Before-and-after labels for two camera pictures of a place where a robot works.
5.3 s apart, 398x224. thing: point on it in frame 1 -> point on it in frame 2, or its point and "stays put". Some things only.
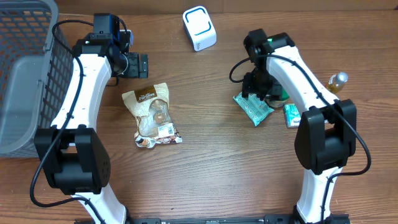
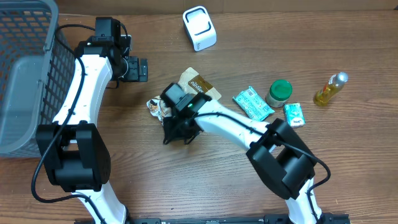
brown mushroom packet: x=150 y=106 -> x=191 y=79
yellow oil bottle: x=336 y=81 stays put
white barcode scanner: x=199 y=27 stays put
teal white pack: x=255 y=108 stays put
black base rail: x=268 y=219 stays put
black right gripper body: x=259 y=88 -> x=175 y=137
